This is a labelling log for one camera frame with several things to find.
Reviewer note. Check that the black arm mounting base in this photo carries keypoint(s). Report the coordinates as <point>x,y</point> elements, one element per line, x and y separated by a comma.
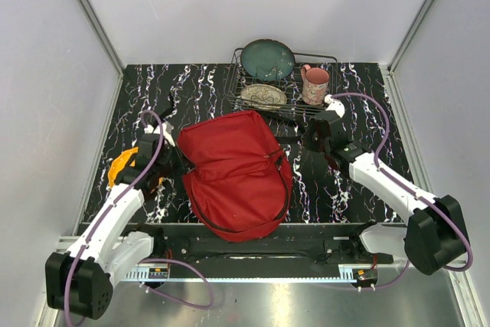
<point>317,242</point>

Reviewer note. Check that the black wire dish rack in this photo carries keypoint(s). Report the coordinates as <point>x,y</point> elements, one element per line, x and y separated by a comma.
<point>290,84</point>

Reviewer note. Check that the teal ceramic plate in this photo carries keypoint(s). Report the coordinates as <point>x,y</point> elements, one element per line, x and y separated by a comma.
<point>267,60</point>

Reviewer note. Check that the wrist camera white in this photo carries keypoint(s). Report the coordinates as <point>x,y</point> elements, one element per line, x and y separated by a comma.
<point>164,129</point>
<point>334,105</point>

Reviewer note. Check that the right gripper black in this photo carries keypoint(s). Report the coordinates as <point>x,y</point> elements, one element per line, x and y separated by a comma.
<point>307,135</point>

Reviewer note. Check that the pink patterned mug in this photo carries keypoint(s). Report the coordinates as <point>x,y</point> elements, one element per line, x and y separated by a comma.
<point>315,84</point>

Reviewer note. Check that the orange perforated plate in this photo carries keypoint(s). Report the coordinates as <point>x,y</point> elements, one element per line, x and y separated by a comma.
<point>129,165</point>

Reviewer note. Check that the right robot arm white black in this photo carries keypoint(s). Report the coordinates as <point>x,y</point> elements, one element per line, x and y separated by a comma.
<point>434,232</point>

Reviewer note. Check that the aluminium frame rail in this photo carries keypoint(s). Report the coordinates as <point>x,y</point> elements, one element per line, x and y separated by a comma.
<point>161,269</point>

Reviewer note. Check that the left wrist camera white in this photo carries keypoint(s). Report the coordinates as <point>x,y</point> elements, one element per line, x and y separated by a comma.
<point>164,129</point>

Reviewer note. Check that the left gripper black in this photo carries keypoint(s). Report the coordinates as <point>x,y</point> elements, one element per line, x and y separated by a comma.
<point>183,162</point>

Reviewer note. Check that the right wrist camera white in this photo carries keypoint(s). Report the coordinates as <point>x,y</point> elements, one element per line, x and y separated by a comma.
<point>334,105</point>

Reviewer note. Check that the red backpack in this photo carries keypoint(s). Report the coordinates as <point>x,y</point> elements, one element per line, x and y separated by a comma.
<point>241,187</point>

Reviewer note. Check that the patterned beige plate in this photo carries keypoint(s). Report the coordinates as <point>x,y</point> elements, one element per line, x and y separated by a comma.
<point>263,96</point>

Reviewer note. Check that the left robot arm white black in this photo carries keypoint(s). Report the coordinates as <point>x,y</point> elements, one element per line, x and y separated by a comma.
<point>82,279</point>

